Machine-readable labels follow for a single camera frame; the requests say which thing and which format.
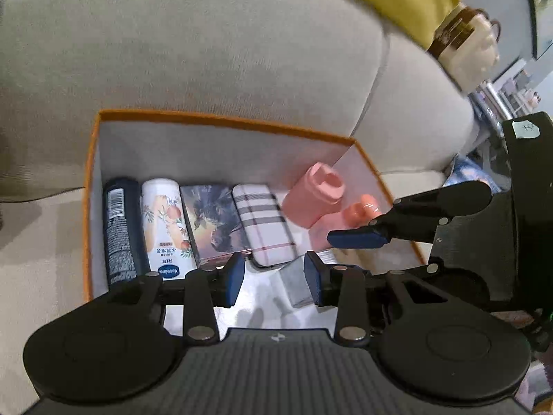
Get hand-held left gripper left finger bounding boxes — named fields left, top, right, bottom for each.
left=104, top=251, right=246, bottom=344

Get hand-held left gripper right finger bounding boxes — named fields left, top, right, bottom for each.
left=303, top=251, right=450, bottom=345

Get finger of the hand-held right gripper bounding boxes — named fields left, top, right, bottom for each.
left=327, top=180, right=493, bottom=249

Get pink bottle with orange cap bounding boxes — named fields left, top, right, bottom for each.
left=341, top=194, right=383, bottom=231

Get dark picture card box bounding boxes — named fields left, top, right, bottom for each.
left=179, top=184, right=253, bottom=269

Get plaid pattern case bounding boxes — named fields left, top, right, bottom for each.
left=232, top=184, right=299, bottom=269

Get orange-edged grey storage box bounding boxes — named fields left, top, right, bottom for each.
left=82, top=109, right=426, bottom=303

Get pink cup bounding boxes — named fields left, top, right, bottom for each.
left=282, top=162, right=345, bottom=228

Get blue patterned cloth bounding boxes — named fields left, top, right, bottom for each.
left=445, top=153, right=504, bottom=193

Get white peach print lotion bottle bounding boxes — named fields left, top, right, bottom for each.
left=141, top=178, right=197, bottom=281

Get shelf with small things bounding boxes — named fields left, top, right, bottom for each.
left=469, top=58, right=545, bottom=124

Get black spray bottle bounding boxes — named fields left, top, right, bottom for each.
left=103, top=176, right=150, bottom=288

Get purple fuzzy cloth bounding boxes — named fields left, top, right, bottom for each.
left=516, top=354, right=553, bottom=415

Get beige sofa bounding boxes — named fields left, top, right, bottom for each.
left=0, top=0, right=482, bottom=303

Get cream handbag with brown strap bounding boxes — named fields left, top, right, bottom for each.
left=428, top=3, right=503, bottom=93

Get framed wall picture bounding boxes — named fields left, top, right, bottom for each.
left=524, top=0, right=553, bottom=60

